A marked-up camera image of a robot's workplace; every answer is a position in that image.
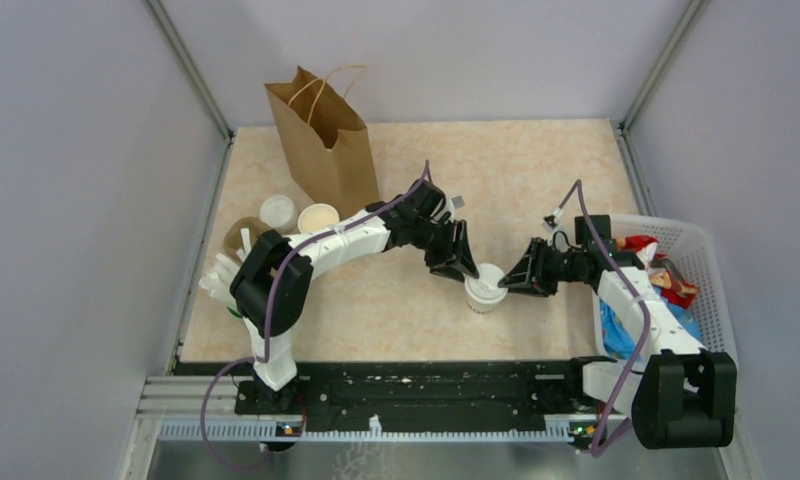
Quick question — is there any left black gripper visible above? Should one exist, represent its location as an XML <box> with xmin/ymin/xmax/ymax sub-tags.
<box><xmin>410</xmin><ymin>217</ymin><xmax>479</xmax><ymax>283</ymax></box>

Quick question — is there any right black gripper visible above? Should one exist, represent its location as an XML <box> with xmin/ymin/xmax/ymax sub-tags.
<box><xmin>499</xmin><ymin>237</ymin><xmax>586</xmax><ymax>297</ymax></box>

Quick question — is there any white paper coffee cup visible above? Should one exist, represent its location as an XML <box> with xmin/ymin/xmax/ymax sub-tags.
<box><xmin>464</xmin><ymin>277</ymin><xmax>508</xmax><ymax>314</ymax></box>

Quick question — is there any white plastic cup lid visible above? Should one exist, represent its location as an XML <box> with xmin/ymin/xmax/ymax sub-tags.
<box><xmin>464</xmin><ymin>263</ymin><xmax>508</xmax><ymax>300</ymax></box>

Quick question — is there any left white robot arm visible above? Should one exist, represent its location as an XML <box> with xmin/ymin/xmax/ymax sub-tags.
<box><xmin>229</xmin><ymin>178</ymin><xmax>480</xmax><ymax>414</ymax></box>

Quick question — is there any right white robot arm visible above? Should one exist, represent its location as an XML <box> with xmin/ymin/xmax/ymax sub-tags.
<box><xmin>499</xmin><ymin>214</ymin><xmax>737</xmax><ymax>449</ymax></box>

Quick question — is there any blue snack packet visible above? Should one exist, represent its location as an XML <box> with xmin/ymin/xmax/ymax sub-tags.
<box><xmin>596</xmin><ymin>297</ymin><xmax>702</xmax><ymax>360</ymax></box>

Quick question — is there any red snack packet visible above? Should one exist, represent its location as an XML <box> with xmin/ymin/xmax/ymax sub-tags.
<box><xmin>615</xmin><ymin>235</ymin><xmax>700</xmax><ymax>310</ymax></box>

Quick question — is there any stack of white paper cups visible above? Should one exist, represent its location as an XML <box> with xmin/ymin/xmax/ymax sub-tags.
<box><xmin>297</xmin><ymin>203</ymin><xmax>340</xmax><ymax>234</ymax></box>

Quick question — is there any white plastic basket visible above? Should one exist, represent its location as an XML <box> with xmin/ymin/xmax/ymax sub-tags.
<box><xmin>610</xmin><ymin>214</ymin><xmax>738</xmax><ymax>372</ymax></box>

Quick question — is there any brown paper bag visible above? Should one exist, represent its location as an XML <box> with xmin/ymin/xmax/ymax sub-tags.
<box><xmin>264</xmin><ymin>67</ymin><xmax>380</xmax><ymax>218</ymax></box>

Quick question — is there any stack of white lids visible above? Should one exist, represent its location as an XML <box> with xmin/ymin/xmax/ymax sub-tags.
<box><xmin>259</xmin><ymin>195</ymin><xmax>299</xmax><ymax>233</ymax></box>

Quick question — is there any stack of cardboard cup carriers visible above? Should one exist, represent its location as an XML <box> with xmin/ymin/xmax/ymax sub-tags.
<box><xmin>223</xmin><ymin>216</ymin><xmax>271</xmax><ymax>265</ymax></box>

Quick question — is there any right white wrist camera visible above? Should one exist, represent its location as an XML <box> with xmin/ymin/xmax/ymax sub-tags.
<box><xmin>542</xmin><ymin>207</ymin><xmax>563</xmax><ymax>235</ymax></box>

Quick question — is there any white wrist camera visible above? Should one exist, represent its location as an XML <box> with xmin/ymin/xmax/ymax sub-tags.
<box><xmin>445</xmin><ymin>195</ymin><xmax>465</xmax><ymax>216</ymax></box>
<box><xmin>542</xmin><ymin>207</ymin><xmax>563</xmax><ymax>235</ymax></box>

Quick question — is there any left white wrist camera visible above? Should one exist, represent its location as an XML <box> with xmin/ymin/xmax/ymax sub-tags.
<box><xmin>445</xmin><ymin>195</ymin><xmax>465</xmax><ymax>216</ymax></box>

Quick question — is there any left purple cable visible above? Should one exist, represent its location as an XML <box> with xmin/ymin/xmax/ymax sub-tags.
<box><xmin>199</xmin><ymin>158</ymin><xmax>434</xmax><ymax>475</ymax></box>

